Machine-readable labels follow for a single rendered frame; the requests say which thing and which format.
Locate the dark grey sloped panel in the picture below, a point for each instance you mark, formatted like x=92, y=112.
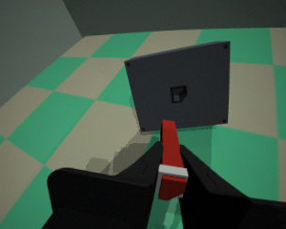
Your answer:
x=188, y=85

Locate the red peg with white band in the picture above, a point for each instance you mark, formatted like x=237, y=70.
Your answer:
x=172, y=176

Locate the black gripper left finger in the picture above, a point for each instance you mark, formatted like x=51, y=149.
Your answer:
x=127, y=196

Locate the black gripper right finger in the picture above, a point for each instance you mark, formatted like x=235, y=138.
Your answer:
x=210, y=202

